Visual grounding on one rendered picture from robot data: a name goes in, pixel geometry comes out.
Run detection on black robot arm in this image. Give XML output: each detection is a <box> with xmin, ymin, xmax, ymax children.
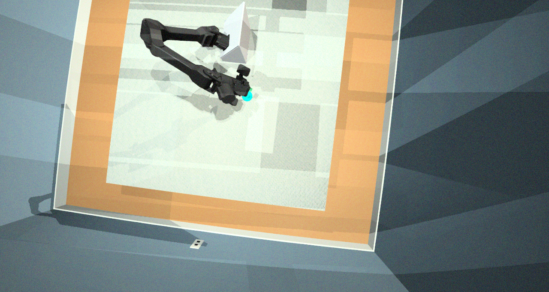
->
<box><xmin>140</xmin><ymin>18</ymin><xmax>250</xmax><ymax>104</ymax></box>

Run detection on cyan circle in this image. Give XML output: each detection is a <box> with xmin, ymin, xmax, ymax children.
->
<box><xmin>242</xmin><ymin>91</ymin><xmax>252</xmax><ymax>101</ymax></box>

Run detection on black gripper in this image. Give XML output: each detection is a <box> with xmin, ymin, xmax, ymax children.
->
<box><xmin>229</xmin><ymin>64</ymin><xmax>250</xmax><ymax>106</ymax></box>

